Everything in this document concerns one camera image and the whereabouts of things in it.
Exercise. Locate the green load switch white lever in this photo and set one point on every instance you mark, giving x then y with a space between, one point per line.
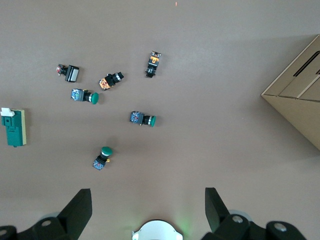
12 127

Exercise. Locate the green mushroom push button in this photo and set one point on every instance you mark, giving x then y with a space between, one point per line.
102 157
86 96
142 118

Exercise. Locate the square black push button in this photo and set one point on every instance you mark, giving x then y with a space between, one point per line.
71 73

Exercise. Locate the black knob switch orange block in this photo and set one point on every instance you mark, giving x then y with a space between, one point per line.
152 65
110 81

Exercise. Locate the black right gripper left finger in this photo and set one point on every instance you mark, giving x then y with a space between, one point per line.
67 222

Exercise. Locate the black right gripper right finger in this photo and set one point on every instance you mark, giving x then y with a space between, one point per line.
225 225

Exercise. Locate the brown cardboard box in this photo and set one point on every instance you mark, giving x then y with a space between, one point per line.
300 112

